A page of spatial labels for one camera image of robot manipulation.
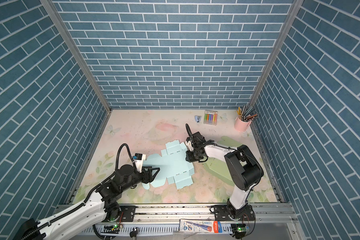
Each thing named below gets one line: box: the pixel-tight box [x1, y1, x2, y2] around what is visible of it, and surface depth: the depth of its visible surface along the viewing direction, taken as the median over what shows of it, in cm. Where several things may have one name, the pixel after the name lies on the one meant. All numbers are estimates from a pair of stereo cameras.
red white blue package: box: [179, 219, 223, 234], surface depth 71 cm
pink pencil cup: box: [234, 116, 252, 132], surface depth 106 cm
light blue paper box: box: [142, 139, 195, 190], surface depth 90 cm
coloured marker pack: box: [203, 110, 218, 126], surface depth 117 cm
